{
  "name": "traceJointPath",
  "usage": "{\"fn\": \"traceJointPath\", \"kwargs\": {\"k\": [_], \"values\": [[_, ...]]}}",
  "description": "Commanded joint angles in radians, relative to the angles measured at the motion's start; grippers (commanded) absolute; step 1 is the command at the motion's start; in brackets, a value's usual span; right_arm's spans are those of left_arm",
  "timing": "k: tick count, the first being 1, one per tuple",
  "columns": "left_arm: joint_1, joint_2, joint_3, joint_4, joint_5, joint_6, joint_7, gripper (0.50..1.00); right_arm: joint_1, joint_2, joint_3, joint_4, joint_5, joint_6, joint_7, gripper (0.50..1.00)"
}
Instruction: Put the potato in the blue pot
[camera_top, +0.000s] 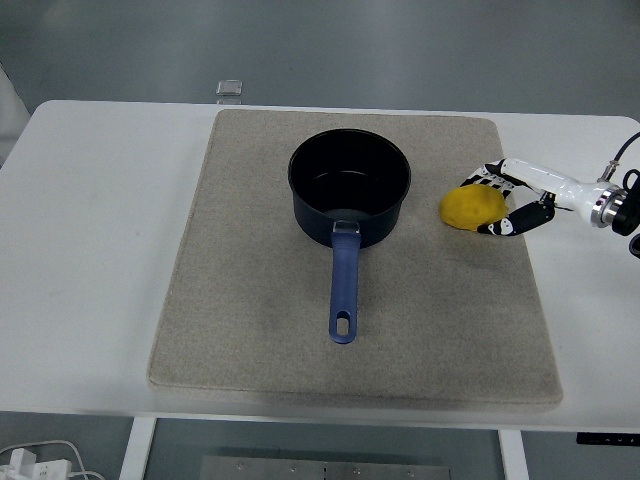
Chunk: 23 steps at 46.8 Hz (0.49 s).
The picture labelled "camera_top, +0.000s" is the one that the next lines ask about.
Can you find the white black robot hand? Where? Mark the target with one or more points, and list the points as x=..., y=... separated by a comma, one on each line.
x=545, y=180

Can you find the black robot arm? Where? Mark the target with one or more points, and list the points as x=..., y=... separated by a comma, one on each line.
x=612, y=207

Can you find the black table control panel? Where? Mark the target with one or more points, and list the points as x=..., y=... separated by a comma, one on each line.
x=607, y=438

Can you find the white table leg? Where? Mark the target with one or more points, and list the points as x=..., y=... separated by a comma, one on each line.
x=136, y=447
x=514, y=455

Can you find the beige fabric mat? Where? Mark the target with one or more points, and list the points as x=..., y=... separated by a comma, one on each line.
x=280, y=310

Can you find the small silver floor plate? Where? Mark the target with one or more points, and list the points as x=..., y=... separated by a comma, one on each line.
x=229, y=88

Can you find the grey metal plate with screws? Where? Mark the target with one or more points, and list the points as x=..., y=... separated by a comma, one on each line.
x=325, y=469

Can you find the white power strip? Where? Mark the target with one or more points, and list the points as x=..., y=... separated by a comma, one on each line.
x=32, y=467

